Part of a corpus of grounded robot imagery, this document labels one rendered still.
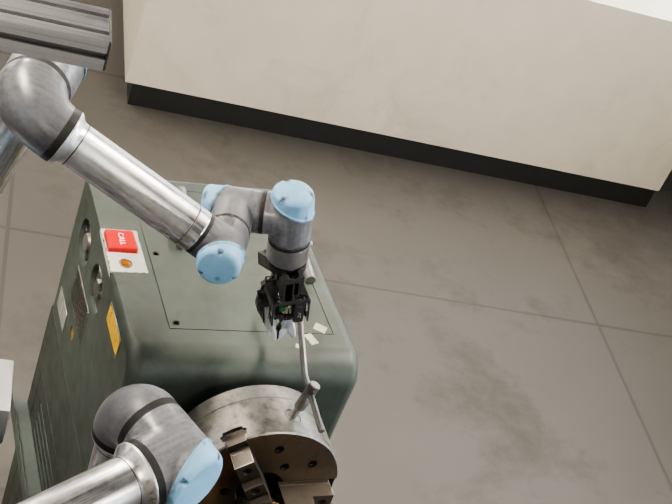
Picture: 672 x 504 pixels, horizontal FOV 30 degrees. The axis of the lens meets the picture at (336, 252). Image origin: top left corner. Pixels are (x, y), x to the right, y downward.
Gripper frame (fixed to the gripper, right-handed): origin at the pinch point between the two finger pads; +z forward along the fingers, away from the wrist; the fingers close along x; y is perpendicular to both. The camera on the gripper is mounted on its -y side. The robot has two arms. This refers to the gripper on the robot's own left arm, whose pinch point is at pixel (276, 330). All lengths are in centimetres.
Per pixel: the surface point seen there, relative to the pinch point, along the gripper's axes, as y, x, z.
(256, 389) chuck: 7.1, -5.2, 7.7
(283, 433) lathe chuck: 18.2, -2.8, 8.3
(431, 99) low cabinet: -262, 150, 136
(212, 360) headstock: 0.3, -12.3, 5.3
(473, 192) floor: -242, 170, 175
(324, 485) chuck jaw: 19.8, 6.1, 23.7
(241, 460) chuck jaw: 20.9, -11.3, 10.6
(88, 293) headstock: -32.3, -31.0, 14.5
